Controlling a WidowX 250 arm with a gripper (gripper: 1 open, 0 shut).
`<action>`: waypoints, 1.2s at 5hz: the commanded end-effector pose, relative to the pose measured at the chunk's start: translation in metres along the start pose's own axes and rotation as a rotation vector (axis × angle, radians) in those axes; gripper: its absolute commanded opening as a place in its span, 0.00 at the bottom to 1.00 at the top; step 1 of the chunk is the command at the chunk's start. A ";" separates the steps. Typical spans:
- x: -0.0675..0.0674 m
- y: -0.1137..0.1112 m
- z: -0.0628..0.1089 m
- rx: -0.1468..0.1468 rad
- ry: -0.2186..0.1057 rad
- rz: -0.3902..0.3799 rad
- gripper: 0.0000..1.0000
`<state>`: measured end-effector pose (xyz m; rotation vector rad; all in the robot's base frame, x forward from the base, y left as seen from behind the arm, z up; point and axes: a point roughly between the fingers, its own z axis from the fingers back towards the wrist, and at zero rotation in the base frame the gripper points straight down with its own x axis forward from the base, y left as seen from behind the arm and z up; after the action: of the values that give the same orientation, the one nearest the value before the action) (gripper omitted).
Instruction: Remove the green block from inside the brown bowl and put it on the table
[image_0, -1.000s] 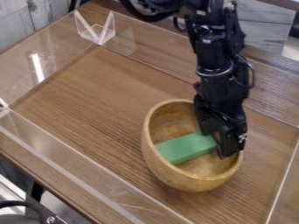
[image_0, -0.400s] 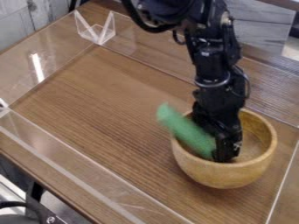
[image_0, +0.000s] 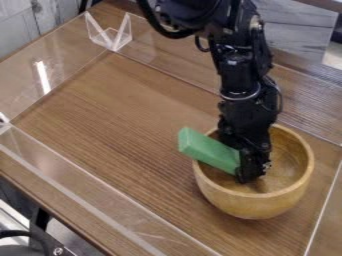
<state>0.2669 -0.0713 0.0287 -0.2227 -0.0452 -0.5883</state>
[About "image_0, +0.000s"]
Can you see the black table leg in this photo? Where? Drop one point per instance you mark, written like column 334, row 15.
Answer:
column 40, row 219

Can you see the brown wooden bowl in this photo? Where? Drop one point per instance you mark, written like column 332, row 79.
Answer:
column 275, row 192

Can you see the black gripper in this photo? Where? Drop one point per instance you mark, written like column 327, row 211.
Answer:
column 247, row 115

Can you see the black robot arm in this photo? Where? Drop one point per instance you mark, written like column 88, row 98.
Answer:
column 232, row 28

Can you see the clear acrylic tray wall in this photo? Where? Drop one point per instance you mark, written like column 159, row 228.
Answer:
column 94, row 98

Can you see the green rectangular block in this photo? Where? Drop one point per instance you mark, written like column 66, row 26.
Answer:
column 207, row 150

